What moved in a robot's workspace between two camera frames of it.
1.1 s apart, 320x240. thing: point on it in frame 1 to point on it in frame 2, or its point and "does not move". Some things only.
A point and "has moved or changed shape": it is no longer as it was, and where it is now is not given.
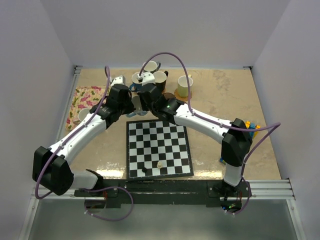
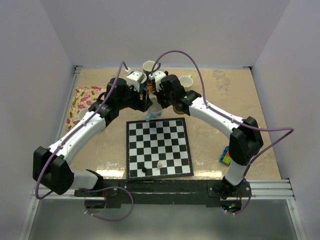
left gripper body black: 127,107 does not move
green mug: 182,86 does not move
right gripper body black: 146,106 to 165,100
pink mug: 81,115 does not move
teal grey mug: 151,66 does not move
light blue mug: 137,105 has moved or changed shape
